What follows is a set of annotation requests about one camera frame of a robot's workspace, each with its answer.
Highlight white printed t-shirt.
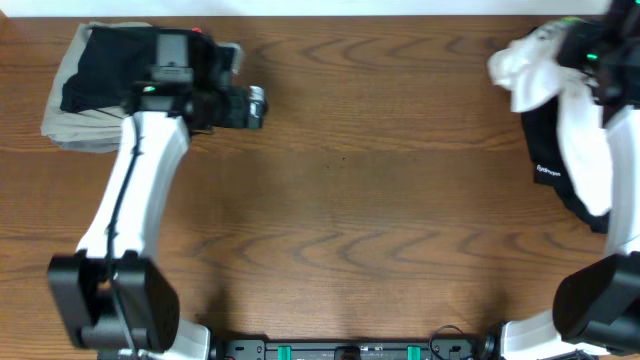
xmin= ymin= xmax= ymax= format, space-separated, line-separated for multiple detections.
xmin=487 ymin=17 xmax=612 ymax=219

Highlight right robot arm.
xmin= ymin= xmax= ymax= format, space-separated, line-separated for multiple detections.
xmin=476 ymin=0 xmax=639 ymax=359

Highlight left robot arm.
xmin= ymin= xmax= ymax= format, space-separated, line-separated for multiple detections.
xmin=47 ymin=28 xmax=268 ymax=359

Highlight black t-shirt with logo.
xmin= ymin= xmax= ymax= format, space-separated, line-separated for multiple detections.
xmin=521 ymin=97 xmax=609 ymax=234

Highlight black shorts with orange waistband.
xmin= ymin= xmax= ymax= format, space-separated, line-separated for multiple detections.
xmin=60 ymin=26 xmax=199 ymax=115

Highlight folded khaki trousers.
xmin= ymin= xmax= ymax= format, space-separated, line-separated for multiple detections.
xmin=41 ymin=21 xmax=150 ymax=153

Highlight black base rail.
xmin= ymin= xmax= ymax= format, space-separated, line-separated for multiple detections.
xmin=210 ymin=336 xmax=499 ymax=360

